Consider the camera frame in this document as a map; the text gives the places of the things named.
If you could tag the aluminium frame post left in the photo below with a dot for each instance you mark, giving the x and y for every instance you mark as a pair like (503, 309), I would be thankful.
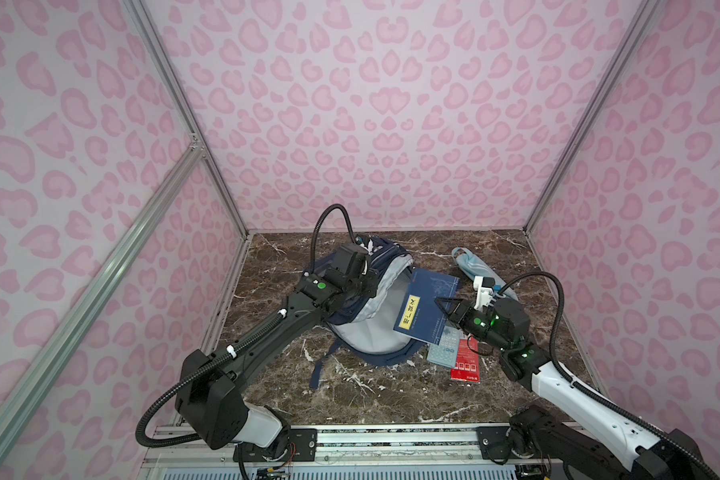
(155, 47)

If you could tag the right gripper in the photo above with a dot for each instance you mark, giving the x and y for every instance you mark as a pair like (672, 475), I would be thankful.
(460, 308)

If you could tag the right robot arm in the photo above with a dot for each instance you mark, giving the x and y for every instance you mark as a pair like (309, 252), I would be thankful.
(611, 442)

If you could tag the aluminium frame post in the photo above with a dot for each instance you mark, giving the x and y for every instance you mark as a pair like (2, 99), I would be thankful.
(640, 26)
(155, 47)

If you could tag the light blue pencil pouch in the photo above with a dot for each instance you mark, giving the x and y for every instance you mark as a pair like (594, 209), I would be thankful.
(474, 267)

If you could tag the blue book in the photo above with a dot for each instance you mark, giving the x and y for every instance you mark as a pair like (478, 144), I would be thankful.
(420, 317)

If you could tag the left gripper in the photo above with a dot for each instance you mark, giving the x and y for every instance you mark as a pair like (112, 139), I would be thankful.
(371, 287)

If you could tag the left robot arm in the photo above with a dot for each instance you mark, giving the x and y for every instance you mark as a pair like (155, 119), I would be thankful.
(211, 396)

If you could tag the aluminium frame strut left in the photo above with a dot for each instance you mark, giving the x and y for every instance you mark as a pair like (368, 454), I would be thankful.
(34, 385)

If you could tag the red calculator package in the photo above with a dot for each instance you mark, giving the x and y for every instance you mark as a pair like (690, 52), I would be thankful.
(467, 364)

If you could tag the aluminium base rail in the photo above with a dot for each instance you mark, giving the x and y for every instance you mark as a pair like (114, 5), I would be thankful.
(386, 451)

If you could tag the light blue calculator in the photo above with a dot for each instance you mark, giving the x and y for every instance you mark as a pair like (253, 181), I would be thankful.
(445, 353)

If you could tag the navy blue student backpack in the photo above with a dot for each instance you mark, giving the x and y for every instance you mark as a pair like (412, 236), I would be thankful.
(365, 327)

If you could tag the aluminium frame post right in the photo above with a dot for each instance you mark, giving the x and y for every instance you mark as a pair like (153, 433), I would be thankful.
(640, 26)

